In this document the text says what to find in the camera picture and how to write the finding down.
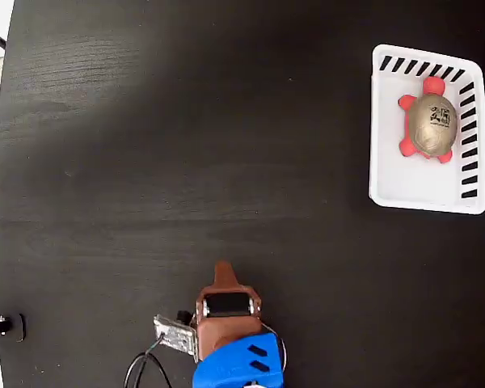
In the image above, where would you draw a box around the small camera circuit board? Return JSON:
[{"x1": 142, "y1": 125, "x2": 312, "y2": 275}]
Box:
[{"x1": 153, "y1": 310, "x2": 198, "y2": 357}]

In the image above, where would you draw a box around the red turtle toy gold shell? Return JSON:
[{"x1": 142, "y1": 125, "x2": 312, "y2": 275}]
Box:
[{"x1": 397, "y1": 75, "x2": 459, "y2": 165}]

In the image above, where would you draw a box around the white plastic basket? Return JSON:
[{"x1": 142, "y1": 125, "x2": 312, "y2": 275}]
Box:
[{"x1": 368, "y1": 43, "x2": 485, "y2": 216}]

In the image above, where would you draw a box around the red white black servo wire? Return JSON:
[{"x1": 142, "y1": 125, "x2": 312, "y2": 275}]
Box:
[{"x1": 261, "y1": 321, "x2": 288, "y2": 371}]

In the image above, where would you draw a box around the black table clamp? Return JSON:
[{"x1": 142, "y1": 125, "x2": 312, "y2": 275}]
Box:
[{"x1": 0, "y1": 313, "x2": 27, "y2": 344}]

